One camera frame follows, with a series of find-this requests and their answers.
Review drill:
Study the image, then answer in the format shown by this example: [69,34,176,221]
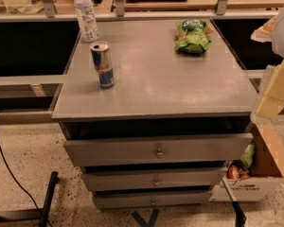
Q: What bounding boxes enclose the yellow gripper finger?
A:
[251,17,276,43]
[257,63,284,119]

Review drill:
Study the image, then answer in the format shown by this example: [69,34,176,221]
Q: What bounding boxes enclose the redbull can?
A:
[90,41,114,89]

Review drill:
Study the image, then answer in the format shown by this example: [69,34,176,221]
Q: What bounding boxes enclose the clear plastic water bottle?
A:
[74,0,98,42]

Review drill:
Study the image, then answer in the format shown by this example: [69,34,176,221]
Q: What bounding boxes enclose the cardboard box with snacks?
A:
[210,122,284,202]

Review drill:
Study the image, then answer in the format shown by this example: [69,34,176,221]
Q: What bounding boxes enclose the green chip bag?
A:
[175,19,213,54]

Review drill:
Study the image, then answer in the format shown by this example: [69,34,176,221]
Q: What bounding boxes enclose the green snack bag in box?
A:
[240,143,256,169]

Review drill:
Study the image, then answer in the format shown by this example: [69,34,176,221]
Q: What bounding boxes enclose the top grey drawer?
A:
[64,133,253,166]

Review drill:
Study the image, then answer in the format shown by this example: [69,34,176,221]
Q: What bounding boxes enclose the grey drawer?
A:
[82,167,226,192]
[93,190,211,209]
[64,133,253,166]

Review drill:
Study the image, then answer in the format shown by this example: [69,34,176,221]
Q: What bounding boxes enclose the orange snack pack in box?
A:
[227,166,250,180]

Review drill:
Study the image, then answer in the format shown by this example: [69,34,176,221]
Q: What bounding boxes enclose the grey drawer cabinet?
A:
[53,21,257,197]

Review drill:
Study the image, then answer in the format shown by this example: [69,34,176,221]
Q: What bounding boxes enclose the black stand leg right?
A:
[222,179,247,227]

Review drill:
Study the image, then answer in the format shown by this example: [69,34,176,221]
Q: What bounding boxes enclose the black stand leg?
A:
[222,179,247,227]
[38,171,59,227]

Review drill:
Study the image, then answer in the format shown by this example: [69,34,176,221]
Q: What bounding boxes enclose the middle grey drawer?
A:
[82,167,226,192]

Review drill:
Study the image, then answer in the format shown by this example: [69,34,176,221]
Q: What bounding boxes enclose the bottom grey drawer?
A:
[93,190,211,209]

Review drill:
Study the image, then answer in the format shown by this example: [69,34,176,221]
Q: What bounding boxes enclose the black stand leg left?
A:
[38,171,59,227]

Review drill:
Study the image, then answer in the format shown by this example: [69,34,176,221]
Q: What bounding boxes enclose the metal shelf rail frame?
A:
[0,0,284,22]

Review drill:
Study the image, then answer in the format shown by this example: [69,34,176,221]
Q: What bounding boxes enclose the black cable on floor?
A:
[0,121,53,227]

